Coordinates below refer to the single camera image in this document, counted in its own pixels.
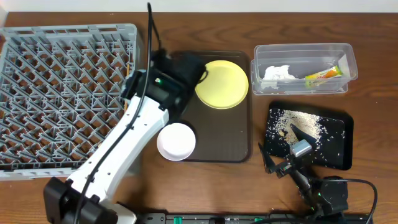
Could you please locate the snack wrapper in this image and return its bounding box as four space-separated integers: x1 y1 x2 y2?
305 66 343 88

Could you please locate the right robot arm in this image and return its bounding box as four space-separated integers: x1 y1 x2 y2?
259 124 348 218

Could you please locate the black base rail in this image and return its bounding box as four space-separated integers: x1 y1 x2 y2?
136 212 369 224

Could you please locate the grey dishwasher rack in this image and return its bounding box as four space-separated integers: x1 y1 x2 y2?
1 24 145 181

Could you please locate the white napkin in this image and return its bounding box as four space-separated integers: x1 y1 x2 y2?
261 65 297 90

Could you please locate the clear plastic bin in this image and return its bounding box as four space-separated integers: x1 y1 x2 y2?
251 43 358 96

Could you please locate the food scraps rice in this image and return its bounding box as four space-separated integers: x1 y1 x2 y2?
265 108 345 165

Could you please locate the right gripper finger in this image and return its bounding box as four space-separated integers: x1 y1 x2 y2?
258 143 275 174
290 124 308 141

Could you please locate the dark brown serving tray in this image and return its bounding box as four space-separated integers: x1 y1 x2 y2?
180 51 252 163

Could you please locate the wooden chopstick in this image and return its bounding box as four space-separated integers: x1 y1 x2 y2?
123 62 130 111

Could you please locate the pink bowl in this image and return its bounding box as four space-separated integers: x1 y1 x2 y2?
157 123 196 161

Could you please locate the yellow plate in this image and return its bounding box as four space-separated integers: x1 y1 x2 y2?
195 60 249 110

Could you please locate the black tray bin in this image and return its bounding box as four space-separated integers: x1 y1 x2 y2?
264 101 354 170

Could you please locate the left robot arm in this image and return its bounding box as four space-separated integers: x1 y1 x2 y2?
44 49 206 223

